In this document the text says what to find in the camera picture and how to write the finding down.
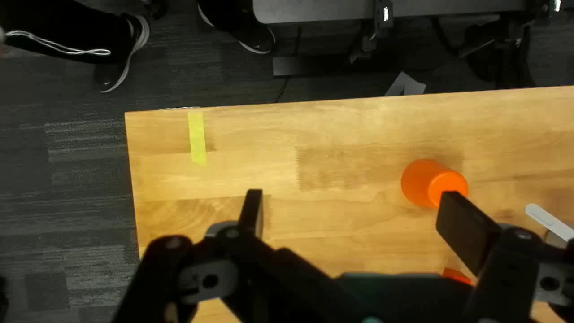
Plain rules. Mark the black shoe white sole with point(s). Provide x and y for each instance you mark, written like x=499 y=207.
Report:
x=252 y=37
x=128 y=55

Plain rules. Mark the orange disc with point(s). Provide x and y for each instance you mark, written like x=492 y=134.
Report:
x=458 y=277

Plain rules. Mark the yellow tape strip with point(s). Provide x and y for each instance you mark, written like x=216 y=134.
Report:
x=198 y=141

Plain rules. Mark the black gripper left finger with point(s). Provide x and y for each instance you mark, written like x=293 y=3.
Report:
x=180 y=281

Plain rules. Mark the orange plastic cup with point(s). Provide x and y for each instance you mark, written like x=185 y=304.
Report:
x=418 y=180

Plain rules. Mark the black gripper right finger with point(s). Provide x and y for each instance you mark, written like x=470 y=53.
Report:
x=469 y=234

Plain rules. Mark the white plastic strip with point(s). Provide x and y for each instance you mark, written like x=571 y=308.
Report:
x=547 y=220

